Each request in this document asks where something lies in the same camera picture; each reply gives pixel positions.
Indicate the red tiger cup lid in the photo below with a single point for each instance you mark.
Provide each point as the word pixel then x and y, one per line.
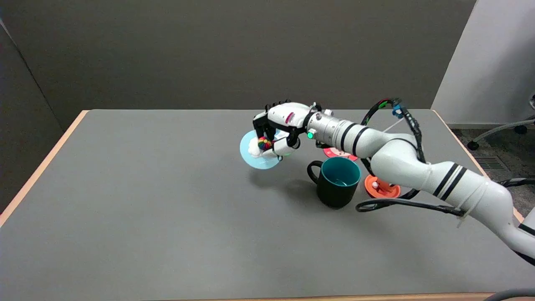
pixel 334 152

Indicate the orange fox cup lid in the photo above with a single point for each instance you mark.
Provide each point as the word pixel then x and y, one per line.
pixel 382 191

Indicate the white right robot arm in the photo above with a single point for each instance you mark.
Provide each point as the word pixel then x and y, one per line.
pixel 397 154

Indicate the black mug teal inside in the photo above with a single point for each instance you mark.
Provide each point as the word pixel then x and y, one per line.
pixel 336 190

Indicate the blue sky cup lid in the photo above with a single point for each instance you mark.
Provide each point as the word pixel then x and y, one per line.
pixel 250 158

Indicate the office chair base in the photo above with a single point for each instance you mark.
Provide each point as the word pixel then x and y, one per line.
pixel 501 127

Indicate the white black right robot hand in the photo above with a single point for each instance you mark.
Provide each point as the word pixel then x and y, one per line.
pixel 284 115

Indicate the floor vent grille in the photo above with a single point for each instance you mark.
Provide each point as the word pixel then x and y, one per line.
pixel 491 163

